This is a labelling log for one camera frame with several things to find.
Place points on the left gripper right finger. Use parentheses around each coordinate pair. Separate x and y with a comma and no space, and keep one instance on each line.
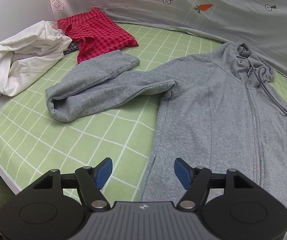
(195,181)

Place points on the dark striped garment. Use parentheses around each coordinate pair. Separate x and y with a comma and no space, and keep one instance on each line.
(71,48)

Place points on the white crumpled garment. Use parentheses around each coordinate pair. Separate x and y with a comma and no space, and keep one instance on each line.
(29,54)

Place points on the red checkered garment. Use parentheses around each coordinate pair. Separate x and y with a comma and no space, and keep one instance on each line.
(95,33)

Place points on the grey carrot print sheet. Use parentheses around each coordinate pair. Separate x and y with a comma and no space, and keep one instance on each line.
(261,24)

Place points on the green grid mat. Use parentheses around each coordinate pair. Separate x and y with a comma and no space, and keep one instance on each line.
(31,142)

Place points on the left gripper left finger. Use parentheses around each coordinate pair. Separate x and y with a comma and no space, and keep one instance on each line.
(90,182)

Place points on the grey zip hoodie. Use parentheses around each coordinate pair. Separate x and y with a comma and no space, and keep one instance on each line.
(218,110)

